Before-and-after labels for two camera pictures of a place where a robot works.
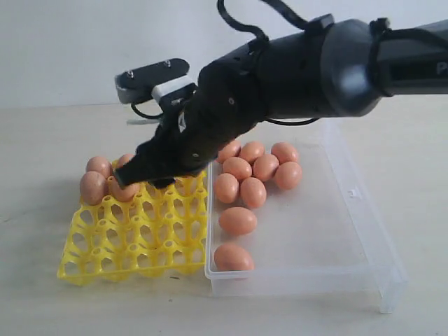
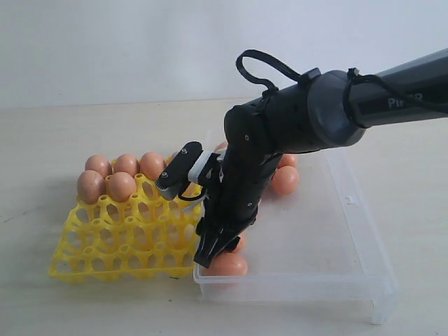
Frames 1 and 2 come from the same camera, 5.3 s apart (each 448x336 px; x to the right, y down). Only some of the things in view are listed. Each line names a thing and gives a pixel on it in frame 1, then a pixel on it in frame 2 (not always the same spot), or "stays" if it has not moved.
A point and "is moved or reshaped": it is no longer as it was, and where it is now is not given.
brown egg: (94, 187) stays
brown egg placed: (101, 164) stays
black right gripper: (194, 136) to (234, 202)
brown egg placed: (124, 159) stays
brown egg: (238, 221) is moved or reshaped
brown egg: (124, 195) stays
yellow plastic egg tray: (161, 232) is moved or reshaped
